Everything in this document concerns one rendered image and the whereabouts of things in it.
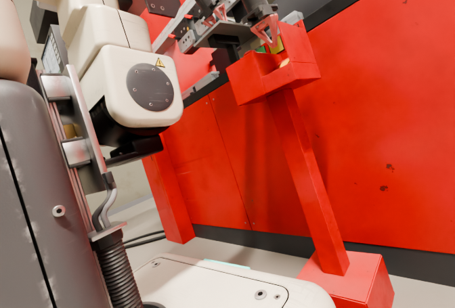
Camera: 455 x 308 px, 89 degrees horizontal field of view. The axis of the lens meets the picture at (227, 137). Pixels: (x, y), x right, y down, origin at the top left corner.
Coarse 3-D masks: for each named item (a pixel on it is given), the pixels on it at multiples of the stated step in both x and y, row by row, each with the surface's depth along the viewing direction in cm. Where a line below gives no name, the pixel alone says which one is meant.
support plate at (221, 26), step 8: (216, 24) 86; (224, 24) 87; (232, 24) 89; (240, 24) 92; (248, 24) 96; (208, 32) 90; (216, 32) 91; (224, 32) 94; (232, 32) 96; (240, 32) 98; (248, 32) 101; (200, 40) 94; (240, 40) 106
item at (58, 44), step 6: (54, 30) 144; (48, 36) 151; (54, 36) 144; (60, 36) 146; (54, 42) 145; (60, 42) 145; (54, 48) 147; (60, 48) 144; (42, 54) 169; (60, 54) 144; (66, 54) 146; (42, 60) 174; (60, 60) 145; (66, 60) 145; (60, 66) 147
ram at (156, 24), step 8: (184, 0) 131; (192, 0) 127; (144, 16) 165; (152, 16) 158; (160, 16) 151; (152, 24) 160; (160, 24) 153; (176, 24) 142; (152, 32) 163; (160, 32) 156; (168, 32) 149; (152, 40) 165; (160, 40) 157; (168, 40) 155; (160, 48) 163; (168, 48) 167
